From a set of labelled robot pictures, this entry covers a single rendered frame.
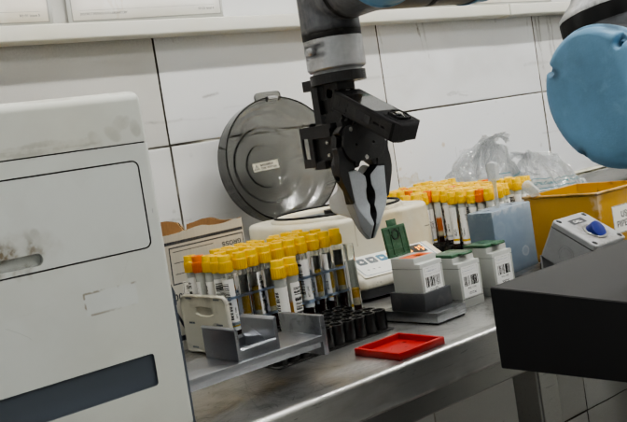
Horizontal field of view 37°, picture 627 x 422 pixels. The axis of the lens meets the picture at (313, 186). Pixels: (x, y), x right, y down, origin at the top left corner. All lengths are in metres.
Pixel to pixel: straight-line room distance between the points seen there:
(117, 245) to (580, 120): 0.39
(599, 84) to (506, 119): 1.42
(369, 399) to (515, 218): 0.48
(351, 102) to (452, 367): 0.35
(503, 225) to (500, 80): 0.92
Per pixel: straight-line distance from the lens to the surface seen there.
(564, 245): 1.23
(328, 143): 1.16
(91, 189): 0.79
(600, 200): 1.35
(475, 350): 1.02
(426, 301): 1.10
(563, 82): 0.78
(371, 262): 1.33
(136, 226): 0.80
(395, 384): 0.94
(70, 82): 1.50
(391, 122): 1.09
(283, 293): 1.00
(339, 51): 1.14
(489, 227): 1.27
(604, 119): 0.77
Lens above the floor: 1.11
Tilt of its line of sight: 3 degrees down
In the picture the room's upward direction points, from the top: 9 degrees counter-clockwise
